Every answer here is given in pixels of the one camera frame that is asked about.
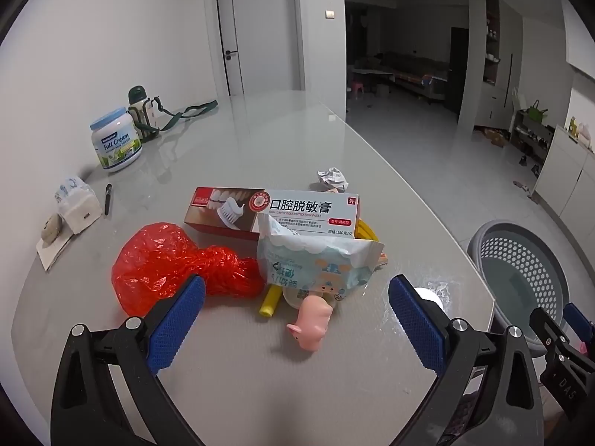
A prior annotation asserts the white paper sheet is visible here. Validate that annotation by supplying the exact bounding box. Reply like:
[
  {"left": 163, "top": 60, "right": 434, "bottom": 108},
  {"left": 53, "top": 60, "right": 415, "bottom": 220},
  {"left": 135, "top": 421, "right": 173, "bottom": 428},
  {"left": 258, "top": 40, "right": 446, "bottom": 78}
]
[{"left": 35, "top": 230, "right": 74, "bottom": 272}]

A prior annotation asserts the grey stone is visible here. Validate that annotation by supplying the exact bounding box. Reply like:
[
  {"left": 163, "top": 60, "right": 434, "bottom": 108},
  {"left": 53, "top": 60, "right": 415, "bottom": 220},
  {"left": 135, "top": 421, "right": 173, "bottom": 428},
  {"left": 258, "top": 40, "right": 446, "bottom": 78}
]
[{"left": 40, "top": 213, "right": 62, "bottom": 246}]

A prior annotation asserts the grey door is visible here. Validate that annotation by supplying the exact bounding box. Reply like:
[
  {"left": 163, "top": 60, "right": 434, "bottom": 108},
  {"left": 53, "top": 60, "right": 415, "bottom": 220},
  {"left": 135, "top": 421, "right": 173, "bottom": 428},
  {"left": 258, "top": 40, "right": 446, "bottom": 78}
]
[{"left": 217, "top": 0, "right": 300, "bottom": 96}]

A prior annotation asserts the grey perforated laundry basket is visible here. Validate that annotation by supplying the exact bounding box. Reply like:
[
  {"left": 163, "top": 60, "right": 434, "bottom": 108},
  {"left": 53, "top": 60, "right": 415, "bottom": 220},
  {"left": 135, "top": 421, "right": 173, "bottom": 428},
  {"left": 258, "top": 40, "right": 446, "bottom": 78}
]
[{"left": 467, "top": 220, "right": 569, "bottom": 358}]

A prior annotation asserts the yellow foam dart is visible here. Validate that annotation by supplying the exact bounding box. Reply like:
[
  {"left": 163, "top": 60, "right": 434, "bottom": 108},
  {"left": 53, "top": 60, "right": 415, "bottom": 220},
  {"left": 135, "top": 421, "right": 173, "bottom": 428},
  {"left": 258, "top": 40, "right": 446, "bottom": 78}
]
[{"left": 259, "top": 284, "right": 282, "bottom": 319}]

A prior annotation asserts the green bottle strap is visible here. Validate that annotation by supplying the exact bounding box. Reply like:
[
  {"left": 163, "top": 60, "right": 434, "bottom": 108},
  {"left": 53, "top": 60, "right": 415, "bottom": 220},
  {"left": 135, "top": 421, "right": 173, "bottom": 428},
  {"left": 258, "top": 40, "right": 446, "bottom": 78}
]
[{"left": 152, "top": 96, "right": 219, "bottom": 132}]

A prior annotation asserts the green white water bottle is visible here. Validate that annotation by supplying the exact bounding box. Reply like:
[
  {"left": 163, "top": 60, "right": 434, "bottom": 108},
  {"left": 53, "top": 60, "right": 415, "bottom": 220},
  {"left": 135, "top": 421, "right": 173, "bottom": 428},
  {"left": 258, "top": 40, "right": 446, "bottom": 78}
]
[{"left": 128, "top": 85, "right": 159, "bottom": 143}]

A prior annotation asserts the grey cabinet row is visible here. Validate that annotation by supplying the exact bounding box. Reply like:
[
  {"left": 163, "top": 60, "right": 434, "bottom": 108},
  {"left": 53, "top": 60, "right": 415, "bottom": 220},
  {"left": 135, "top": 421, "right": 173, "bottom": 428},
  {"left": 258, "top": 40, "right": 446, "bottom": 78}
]
[{"left": 534, "top": 126, "right": 595, "bottom": 267}]

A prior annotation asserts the red plastic bag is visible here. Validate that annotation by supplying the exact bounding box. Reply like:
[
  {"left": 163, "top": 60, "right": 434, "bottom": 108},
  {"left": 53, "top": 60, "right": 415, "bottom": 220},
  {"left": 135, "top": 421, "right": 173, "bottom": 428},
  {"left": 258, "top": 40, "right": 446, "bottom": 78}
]
[{"left": 111, "top": 223, "right": 265, "bottom": 316}]

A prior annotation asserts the small pink stool far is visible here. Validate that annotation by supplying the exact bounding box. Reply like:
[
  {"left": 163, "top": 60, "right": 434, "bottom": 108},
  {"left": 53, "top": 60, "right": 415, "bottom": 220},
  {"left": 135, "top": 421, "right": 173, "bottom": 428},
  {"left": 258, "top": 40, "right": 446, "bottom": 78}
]
[{"left": 351, "top": 82, "right": 364, "bottom": 100}]

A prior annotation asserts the tissue pack white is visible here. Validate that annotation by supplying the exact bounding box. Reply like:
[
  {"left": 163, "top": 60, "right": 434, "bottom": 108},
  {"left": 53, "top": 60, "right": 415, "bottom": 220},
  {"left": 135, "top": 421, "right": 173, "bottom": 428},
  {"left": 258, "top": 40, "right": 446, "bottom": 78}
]
[{"left": 54, "top": 176, "right": 103, "bottom": 235}]

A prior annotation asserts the white paper ball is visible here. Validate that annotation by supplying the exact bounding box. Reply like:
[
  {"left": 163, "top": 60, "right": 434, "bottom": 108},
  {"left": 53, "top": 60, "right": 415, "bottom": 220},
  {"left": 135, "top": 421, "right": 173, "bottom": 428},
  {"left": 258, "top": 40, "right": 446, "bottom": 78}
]
[{"left": 317, "top": 167, "right": 349, "bottom": 193}]

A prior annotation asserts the pink pig toy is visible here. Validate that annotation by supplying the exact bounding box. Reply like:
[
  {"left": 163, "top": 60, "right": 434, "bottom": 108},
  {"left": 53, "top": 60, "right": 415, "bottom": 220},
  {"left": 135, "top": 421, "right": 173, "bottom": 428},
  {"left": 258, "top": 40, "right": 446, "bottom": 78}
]
[{"left": 285, "top": 295, "right": 333, "bottom": 352}]

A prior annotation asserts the toothpaste box red white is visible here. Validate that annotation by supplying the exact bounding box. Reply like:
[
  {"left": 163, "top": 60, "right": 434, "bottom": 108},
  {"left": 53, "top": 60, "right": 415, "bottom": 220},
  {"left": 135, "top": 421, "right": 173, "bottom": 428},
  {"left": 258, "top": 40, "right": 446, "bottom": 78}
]
[{"left": 184, "top": 187, "right": 360, "bottom": 240}]

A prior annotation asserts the green handbag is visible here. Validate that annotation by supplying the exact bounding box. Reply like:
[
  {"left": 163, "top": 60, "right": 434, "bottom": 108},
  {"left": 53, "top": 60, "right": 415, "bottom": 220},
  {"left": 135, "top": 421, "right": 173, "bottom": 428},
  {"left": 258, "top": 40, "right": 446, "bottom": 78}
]
[{"left": 527, "top": 99, "right": 548, "bottom": 124}]

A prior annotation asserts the baby wipes pack blue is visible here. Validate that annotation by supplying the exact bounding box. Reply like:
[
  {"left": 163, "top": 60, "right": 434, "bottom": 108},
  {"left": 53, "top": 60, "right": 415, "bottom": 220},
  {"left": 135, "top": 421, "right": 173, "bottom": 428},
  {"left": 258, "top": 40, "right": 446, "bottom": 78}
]
[{"left": 257, "top": 213, "right": 387, "bottom": 301}]

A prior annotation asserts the milk powder can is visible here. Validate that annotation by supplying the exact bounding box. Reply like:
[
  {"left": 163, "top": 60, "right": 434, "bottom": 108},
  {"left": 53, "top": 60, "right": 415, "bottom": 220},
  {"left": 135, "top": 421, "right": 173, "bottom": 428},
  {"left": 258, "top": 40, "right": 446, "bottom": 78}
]
[{"left": 90, "top": 108, "right": 142, "bottom": 173}]

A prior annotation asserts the black pen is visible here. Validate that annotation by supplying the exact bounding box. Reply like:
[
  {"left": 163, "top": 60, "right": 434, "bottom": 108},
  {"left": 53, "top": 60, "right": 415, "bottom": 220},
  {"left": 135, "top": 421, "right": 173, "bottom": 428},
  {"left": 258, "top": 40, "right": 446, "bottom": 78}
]
[{"left": 104, "top": 183, "right": 113, "bottom": 216}]

